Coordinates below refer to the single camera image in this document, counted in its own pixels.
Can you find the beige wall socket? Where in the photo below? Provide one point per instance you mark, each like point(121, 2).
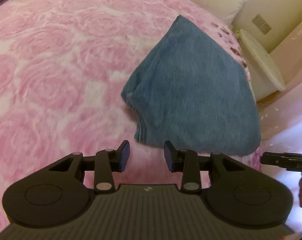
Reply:
point(265, 28)

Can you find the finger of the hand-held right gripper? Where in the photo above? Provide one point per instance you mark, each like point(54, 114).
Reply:
point(272, 158)

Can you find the pink floral curtain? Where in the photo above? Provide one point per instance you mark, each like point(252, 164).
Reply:
point(290, 55)

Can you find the white lidded plastic bucket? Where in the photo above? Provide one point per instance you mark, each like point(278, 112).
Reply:
point(263, 62)

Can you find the blue denim jeans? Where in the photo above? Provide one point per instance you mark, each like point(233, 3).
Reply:
point(190, 92)

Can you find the pink floral blanket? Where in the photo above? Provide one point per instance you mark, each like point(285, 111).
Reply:
point(53, 80)

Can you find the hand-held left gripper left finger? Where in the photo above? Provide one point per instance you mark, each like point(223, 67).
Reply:
point(124, 156)

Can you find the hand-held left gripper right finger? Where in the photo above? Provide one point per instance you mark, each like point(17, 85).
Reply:
point(169, 156)

